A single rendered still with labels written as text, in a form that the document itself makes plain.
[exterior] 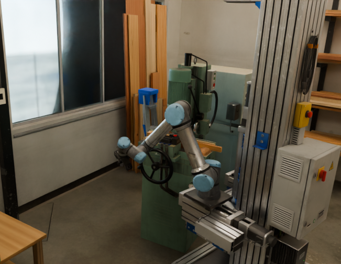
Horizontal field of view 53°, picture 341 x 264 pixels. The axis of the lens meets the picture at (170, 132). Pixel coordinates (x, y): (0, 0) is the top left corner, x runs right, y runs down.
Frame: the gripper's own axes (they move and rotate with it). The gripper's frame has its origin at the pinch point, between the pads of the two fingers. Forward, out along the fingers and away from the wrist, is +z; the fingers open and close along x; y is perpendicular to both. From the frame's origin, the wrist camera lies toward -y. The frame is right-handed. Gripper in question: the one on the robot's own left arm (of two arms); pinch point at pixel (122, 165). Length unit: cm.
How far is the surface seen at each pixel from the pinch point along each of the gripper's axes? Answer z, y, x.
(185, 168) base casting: 19, -19, -46
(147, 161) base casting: 35.2, 4.9, -27.9
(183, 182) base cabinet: 28, -26, -41
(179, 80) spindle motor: -17, 35, -67
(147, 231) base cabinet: 82, -38, -8
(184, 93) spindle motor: -10, 26, -68
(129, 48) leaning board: 87, 153, -98
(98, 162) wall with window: 168, 73, -16
